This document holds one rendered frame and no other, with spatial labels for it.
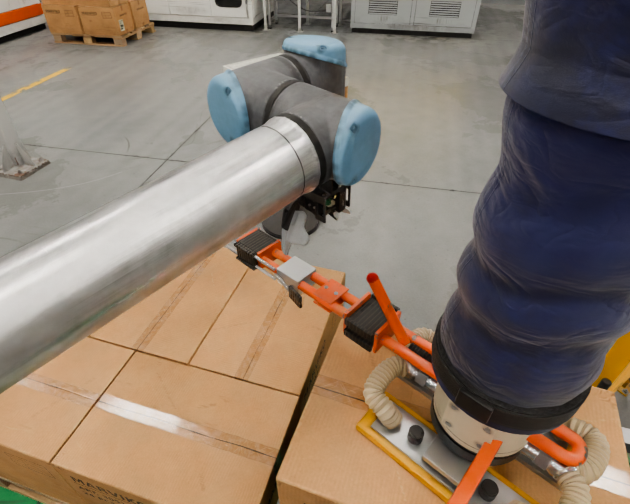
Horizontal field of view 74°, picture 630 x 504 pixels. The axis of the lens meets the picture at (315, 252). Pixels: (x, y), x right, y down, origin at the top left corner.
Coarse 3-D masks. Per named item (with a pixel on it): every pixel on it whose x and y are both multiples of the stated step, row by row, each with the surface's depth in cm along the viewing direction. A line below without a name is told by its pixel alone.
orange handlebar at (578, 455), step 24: (312, 288) 92; (336, 288) 91; (336, 312) 88; (384, 336) 82; (408, 336) 82; (408, 360) 79; (552, 432) 68; (480, 456) 64; (552, 456) 65; (576, 456) 64; (480, 480) 62
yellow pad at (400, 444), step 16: (368, 416) 82; (416, 416) 82; (368, 432) 79; (384, 432) 79; (400, 432) 79; (416, 432) 76; (432, 432) 79; (384, 448) 77; (400, 448) 76; (416, 448) 76; (400, 464) 76; (416, 464) 75; (432, 480) 73; (448, 480) 72; (496, 480) 72; (448, 496) 71; (480, 496) 70; (496, 496) 70; (512, 496) 70; (528, 496) 71
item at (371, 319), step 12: (360, 300) 86; (372, 300) 88; (348, 312) 84; (360, 312) 86; (372, 312) 86; (396, 312) 84; (348, 324) 83; (360, 324) 83; (372, 324) 83; (384, 324) 82; (348, 336) 86; (360, 336) 84; (372, 336) 80
